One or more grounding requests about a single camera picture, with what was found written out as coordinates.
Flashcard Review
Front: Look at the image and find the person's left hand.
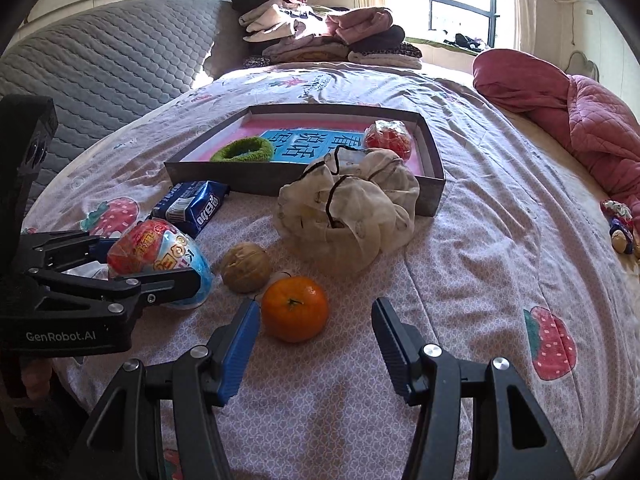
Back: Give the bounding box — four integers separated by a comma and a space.
20, 357, 53, 398

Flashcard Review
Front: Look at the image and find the shallow grey cardboard box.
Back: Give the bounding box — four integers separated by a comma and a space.
164, 104, 446, 217

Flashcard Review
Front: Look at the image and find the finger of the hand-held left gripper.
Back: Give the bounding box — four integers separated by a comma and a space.
27, 267, 202, 311
20, 230, 121, 273

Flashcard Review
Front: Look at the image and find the cream drawstring cloth bag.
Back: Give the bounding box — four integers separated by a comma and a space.
274, 146, 421, 275

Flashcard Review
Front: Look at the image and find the small doll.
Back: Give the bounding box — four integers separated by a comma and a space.
600, 199, 637, 257

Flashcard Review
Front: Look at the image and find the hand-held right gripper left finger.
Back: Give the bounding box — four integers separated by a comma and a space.
70, 300, 262, 480

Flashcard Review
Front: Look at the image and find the window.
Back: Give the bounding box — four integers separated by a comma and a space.
387, 0, 516, 51

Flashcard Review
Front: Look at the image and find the walnut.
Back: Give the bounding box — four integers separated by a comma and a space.
220, 242, 273, 294

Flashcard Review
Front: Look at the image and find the dark item on windowsill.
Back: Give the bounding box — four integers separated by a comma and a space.
442, 34, 488, 52

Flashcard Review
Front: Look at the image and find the orange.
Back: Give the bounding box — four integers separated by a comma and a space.
261, 276, 330, 344

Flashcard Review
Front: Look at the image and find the blue-capped round snack pack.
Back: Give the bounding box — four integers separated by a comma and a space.
107, 219, 216, 311

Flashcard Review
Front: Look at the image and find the grey quilted mattress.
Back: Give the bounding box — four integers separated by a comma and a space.
0, 0, 251, 211

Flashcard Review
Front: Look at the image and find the pink quilt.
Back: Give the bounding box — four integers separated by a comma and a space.
472, 49, 640, 221

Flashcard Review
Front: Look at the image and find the pile of folded clothes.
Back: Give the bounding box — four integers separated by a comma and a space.
231, 0, 423, 70

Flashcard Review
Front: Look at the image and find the red round snack pack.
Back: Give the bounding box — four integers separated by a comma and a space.
362, 120, 413, 161

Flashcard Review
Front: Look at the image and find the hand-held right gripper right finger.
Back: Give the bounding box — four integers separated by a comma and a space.
371, 297, 576, 480

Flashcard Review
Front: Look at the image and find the strawberry print bed sheet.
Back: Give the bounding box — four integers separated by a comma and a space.
22, 62, 640, 480

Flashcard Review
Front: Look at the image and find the pink and blue book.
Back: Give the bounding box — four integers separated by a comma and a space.
192, 119, 433, 177

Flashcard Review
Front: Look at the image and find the green hair scrunchie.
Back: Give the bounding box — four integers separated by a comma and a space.
210, 137, 277, 163

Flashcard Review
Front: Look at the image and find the blue cookie packet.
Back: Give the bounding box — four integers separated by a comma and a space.
150, 180, 232, 240

